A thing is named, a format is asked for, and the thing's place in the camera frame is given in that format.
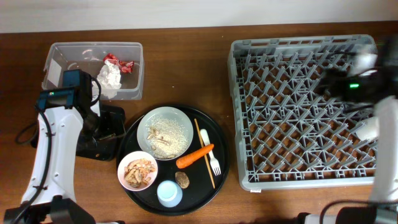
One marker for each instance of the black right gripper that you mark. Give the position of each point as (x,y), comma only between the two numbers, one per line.
(349,89)

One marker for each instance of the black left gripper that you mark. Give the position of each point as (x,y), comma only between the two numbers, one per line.
(94,139)

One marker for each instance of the white tissue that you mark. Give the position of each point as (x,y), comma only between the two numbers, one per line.
(109,78)

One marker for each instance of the red snack wrapper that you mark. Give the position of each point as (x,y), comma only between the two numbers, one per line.
(124,66)

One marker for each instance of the pink bowl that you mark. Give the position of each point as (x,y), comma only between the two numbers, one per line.
(129,158)

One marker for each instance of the grey plate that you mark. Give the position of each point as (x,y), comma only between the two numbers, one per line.
(167,112)

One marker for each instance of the peanut shells pile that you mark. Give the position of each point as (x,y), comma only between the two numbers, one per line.
(137,172)

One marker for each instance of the pile of white rice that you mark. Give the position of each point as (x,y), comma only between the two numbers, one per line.
(172,132)

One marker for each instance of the orange carrot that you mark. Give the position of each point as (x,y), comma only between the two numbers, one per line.
(189,159)

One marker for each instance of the light blue cup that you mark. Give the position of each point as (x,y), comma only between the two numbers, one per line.
(169,193)

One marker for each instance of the white plastic fork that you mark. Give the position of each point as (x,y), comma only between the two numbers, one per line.
(215,165)

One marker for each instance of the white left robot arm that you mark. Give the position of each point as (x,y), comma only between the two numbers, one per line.
(64,113)

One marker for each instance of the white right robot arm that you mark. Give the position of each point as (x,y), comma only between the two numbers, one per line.
(385,179)

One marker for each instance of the clear plastic waste bin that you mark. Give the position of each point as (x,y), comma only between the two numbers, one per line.
(88,56)

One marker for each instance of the grey dishwasher rack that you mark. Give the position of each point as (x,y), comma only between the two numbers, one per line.
(287,136)

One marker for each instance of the white label on bin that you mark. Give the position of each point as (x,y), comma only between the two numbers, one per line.
(54,73)

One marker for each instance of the black rectangular tray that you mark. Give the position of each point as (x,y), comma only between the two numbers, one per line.
(102,142)

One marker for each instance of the round black serving tray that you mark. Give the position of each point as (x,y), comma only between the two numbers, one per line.
(200,190)

